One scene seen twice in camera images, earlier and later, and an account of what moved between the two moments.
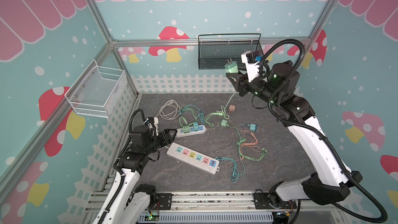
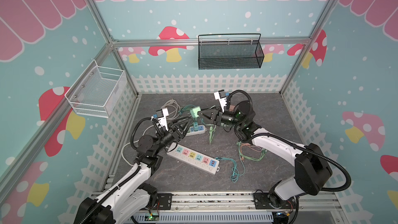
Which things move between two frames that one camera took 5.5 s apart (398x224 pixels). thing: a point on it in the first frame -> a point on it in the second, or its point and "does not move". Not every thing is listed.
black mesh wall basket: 214,50 does not move
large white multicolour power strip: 193,158 does not move
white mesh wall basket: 99,92 does not move
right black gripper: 241,82 -> 217,116
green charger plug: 231,67 -> 194,111
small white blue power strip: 180,132 does not move
